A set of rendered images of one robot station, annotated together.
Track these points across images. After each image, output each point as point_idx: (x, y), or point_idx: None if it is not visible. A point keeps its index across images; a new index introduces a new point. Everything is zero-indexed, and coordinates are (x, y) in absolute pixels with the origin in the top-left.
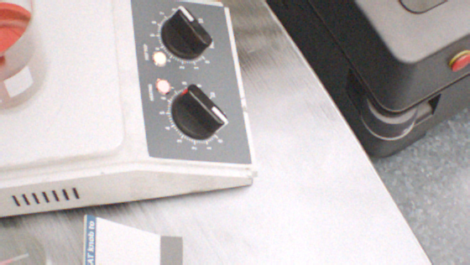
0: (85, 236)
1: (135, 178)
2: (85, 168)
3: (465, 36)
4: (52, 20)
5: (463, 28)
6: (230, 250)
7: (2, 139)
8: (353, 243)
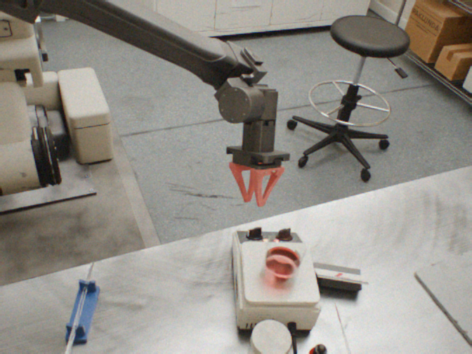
0: (326, 277)
1: None
2: None
3: (161, 243)
4: (256, 260)
5: (158, 242)
6: (317, 251)
7: (306, 280)
8: (315, 220)
